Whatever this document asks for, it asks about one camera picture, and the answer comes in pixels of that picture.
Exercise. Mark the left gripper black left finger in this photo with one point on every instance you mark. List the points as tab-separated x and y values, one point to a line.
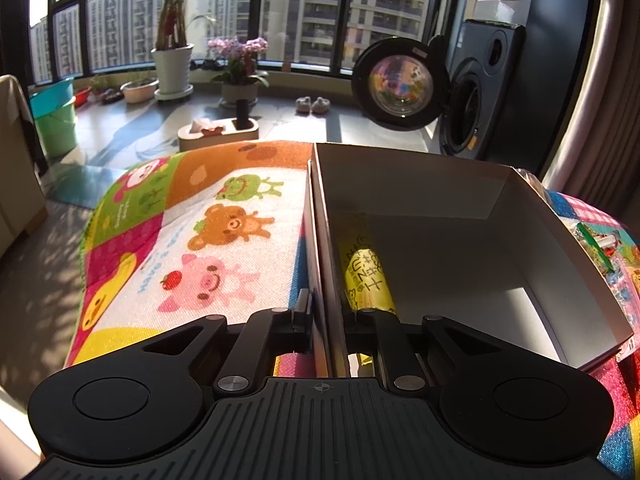
266	335

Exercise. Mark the round washing machine door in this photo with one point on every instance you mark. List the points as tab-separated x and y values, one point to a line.
402	84

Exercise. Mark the beige curtain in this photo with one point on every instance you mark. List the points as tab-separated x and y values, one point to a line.
597	159

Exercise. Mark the beige tray with black post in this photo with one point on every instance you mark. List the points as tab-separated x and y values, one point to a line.
205	132

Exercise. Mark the low white planter bowl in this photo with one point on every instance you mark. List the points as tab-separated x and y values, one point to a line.
139	90

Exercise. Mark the dark grey washing machine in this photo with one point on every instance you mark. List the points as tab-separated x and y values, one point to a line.
485	60

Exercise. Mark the green plastic bucket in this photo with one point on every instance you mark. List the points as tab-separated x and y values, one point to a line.
56	130

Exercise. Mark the pair of white slippers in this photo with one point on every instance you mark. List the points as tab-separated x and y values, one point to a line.
306	105

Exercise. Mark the yellow snack packet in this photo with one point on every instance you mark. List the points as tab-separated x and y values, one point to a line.
366	287

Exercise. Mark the tall plant in white pot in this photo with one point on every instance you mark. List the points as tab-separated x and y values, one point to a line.
172	53

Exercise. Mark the colourful cartoon play mat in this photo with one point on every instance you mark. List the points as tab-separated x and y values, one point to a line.
178	256

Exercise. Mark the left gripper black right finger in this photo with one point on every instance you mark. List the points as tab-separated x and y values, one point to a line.
398	350

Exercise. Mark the pink orchid in pot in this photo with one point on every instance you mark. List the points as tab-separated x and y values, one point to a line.
240	76

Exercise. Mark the green edged clear snack packet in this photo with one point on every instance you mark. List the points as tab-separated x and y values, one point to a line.
600	247

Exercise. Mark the teal plastic bucket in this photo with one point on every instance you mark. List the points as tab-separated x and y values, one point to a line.
52	98

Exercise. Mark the brown cardboard box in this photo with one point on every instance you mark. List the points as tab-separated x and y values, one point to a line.
468	240

